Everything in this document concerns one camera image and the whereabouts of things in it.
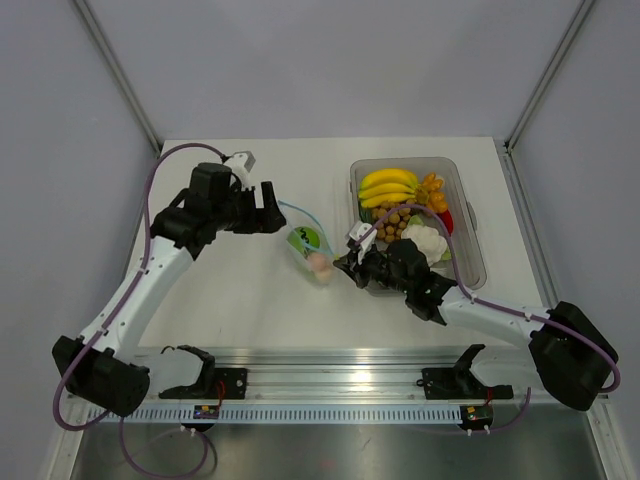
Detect beige garlic bulb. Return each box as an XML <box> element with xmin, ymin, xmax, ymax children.
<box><xmin>314</xmin><ymin>268</ymin><xmax>333</xmax><ymax>285</ymax></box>

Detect left aluminium corner post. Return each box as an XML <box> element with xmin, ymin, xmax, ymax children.
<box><xmin>70</xmin><ymin>0</ymin><xmax>163</xmax><ymax>157</ymax></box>

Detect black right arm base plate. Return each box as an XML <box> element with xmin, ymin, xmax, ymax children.
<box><xmin>416</xmin><ymin>367</ymin><xmax>514</xmax><ymax>400</ymax></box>

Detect green toy watermelon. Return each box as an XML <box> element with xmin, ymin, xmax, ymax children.
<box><xmin>294</xmin><ymin>226</ymin><xmax>322</xmax><ymax>250</ymax></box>

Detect aluminium rail frame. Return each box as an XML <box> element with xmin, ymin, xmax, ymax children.
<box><xmin>67</xmin><ymin>344</ymin><xmax>611</xmax><ymax>405</ymax></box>

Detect pink peach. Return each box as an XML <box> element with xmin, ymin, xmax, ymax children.
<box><xmin>307</xmin><ymin>252</ymin><xmax>330</xmax><ymax>273</ymax></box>

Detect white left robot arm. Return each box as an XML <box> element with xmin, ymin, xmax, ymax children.
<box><xmin>52</xmin><ymin>162</ymin><xmax>286</xmax><ymax>417</ymax></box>

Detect white slotted cable duct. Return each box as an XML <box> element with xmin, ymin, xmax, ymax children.
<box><xmin>87</xmin><ymin>403</ymin><xmax>496</xmax><ymax>426</ymax></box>

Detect clear zip bag blue zipper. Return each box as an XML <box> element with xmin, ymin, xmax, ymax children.
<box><xmin>278</xmin><ymin>200</ymin><xmax>337</xmax><ymax>287</ymax></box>

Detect red chili pepper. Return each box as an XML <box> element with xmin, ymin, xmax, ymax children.
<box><xmin>438</xmin><ymin>210</ymin><xmax>454</xmax><ymax>235</ymax></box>

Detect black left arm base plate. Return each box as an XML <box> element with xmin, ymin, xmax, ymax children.
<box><xmin>158</xmin><ymin>367</ymin><xmax>249</xmax><ymax>400</ymax></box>

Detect green starfruit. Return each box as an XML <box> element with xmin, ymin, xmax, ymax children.
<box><xmin>287</xmin><ymin>230</ymin><xmax>307</xmax><ymax>260</ymax></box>

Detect yellow banana bunch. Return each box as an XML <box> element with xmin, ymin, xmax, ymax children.
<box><xmin>358</xmin><ymin>168</ymin><xmax>419</xmax><ymax>209</ymax></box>

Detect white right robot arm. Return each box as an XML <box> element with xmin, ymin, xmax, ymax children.
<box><xmin>333</xmin><ymin>240</ymin><xmax>621</xmax><ymax>411</ymax></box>

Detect clear plastic food bin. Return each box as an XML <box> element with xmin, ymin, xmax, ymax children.
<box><xmin>349</xmin><ymin>157</ymin><xmax>487</xmax><ymax>290</ymax></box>

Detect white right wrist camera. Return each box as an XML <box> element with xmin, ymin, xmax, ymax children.
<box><xmin>346</xmin><ymin>220</ymin><xmax>376</xmax><ymax>252</ymax></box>

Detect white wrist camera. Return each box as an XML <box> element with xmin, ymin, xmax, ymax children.
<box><xmin>346</xmin><ymin>220</ymin><xmax>376</xmax><ymax>252</ymax></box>
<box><xmin>223</xmin><ymin>151</ymin><xmax>255</xmax><ymax>190</ymax></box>

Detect aluminium corner post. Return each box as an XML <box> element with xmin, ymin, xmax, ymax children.
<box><xmin>70</xmin><ymin>0</ymin><xmax>163</xmax><ymax>157</ymax></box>
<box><xmin>504</xmin><ymin>0</ymin><xmax>599</xmax><ymax>155</ymax></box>

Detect brown longan cluster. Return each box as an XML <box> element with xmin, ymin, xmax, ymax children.
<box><xmin>371</xmin><ymin>202</ymin><xmax>412</xmax><ymax>244</ymax></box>

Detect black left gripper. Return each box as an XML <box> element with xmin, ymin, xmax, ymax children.
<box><xmin>213</xmin><ymin>182</ymin><xmax>286</xmax><ymax>235</ymax></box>

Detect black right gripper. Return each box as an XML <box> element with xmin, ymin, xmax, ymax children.
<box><xmin>335</xmin><ymin>242</ymin><xmax>412</xmax><ymax>295</ymax></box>

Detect white cauliflower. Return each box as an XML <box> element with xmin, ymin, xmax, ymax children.
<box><xmin>401</xmin><ymin>224</ymin><xmax>451</xmax><ymax>266</ymax></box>

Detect orange yellow flower fruit cluster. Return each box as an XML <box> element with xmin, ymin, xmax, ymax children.
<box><xmin>416</xmin><ymin>172</ymin><xmax>449</xmax><ymax>214</ymax></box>

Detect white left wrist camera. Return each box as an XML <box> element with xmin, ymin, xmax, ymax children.
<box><xmin>223</xmin><ymin>151</ymin><xmax>255</xmax><ymax>190</ymax></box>

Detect right aluminium corner post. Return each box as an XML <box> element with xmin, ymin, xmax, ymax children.
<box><xmin>504</xmin><ymin>0</ymin><xmax>599</xmax><ymax>155</ymax></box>

